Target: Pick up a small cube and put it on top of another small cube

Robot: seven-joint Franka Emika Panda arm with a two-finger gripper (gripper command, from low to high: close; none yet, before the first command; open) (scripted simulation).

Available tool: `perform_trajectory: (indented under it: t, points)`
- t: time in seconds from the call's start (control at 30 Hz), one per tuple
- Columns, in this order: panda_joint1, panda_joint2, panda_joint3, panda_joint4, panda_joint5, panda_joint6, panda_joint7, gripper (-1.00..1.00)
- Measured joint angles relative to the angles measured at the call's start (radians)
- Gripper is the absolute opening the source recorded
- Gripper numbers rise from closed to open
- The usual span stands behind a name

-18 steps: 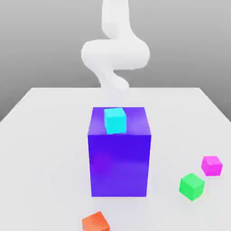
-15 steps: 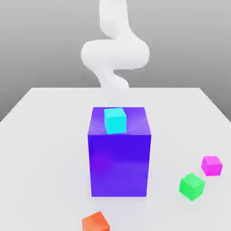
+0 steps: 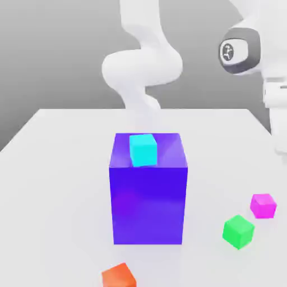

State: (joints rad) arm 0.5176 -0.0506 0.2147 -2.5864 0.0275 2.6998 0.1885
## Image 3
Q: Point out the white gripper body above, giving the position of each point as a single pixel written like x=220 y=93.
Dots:
x=280 y=132

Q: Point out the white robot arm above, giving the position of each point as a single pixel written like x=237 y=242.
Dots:
x=143 y=67

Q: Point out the small magenta cube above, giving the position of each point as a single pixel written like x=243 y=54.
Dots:
x=263 y=207

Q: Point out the small green cube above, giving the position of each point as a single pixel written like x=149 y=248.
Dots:
x=237 y=232

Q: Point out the small cyan cube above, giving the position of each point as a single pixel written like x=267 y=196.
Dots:
x=143 y=151

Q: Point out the small orange cube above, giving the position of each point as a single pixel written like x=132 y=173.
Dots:
x=118 y=277

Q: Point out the large purple box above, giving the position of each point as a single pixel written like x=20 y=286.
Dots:
x=148 y=206

